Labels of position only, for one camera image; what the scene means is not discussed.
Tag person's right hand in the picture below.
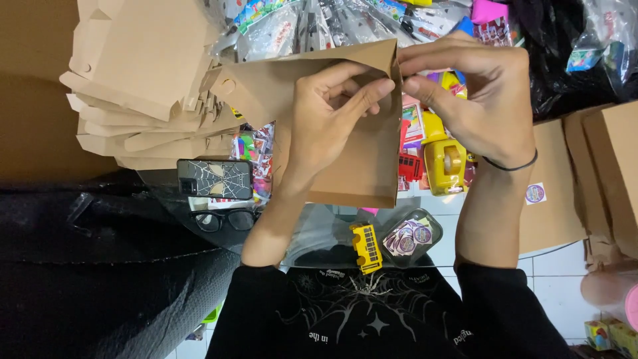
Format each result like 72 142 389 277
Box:
398 30 537 168

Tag person's left hand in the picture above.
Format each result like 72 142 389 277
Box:
281 61 397 189

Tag brown cardboard gift box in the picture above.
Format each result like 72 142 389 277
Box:
212 39 404 209

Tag bright toy packets heap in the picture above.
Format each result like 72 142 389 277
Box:
398 69 472 192

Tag colourful toy packets pile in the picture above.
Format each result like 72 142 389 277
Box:
230 121 276 204

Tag black elastic wrist band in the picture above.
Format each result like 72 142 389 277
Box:
482 148 539 172

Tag black plastic bag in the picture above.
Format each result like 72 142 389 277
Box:
507 0 638 122

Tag yellow tape dispenser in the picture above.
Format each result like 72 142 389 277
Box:
423 139 470 196

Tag brown box with round sticker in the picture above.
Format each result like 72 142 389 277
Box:
518 119 589 255

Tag red toy bus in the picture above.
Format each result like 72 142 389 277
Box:
398 152 425 183

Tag phone with spider web case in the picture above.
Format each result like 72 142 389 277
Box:
177 159 254 201

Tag heap of clear toy packets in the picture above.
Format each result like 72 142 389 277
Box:
208 0 521 64

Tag plain brown assembled box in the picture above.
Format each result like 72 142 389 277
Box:
563 104 619 245
582 100 638 261

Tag black eyeglasses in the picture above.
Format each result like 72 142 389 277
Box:
190 208 261 233

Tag yellow toy bus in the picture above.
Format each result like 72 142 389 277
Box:
349 223 383 275

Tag clear bag of toys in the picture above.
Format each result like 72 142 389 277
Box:
566 0 638 88

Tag black tray of round stickers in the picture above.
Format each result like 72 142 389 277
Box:
381 208 444 268

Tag stack of flat brown boxes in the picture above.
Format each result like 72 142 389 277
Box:
59 0 246 171

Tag person's black printed shirt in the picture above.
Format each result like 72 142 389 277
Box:
206 261 576 359

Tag large black cloth bag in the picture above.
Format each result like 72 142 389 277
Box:
0 169 242 359

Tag colourful toy blocks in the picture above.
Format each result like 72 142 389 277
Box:
584 318 638 356

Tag large brown cardboard sheet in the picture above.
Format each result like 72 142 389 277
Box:
0 0 123 181

